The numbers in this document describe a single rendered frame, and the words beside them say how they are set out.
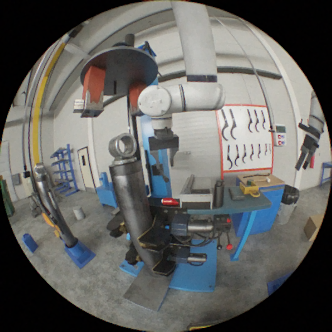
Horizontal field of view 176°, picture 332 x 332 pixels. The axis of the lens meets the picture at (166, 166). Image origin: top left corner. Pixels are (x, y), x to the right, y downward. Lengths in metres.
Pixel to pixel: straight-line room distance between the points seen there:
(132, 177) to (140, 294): 1.29
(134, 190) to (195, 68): 0.61
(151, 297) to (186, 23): 1.72
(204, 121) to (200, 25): 2.35
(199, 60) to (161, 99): 0.14
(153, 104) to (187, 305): 1.64
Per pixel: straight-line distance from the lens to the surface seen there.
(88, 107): 0.61
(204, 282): 1.49
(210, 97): 0.31
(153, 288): 1.46
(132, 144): 0.69
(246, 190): 1.07
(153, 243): 0.70
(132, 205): 0.67
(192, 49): 0.30
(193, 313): 1.53
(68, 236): 1.95
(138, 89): 0.88
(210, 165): 2.55
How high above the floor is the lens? 1.53
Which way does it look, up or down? 10 degrees down
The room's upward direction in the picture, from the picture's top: 7 degrees counter-clockwise
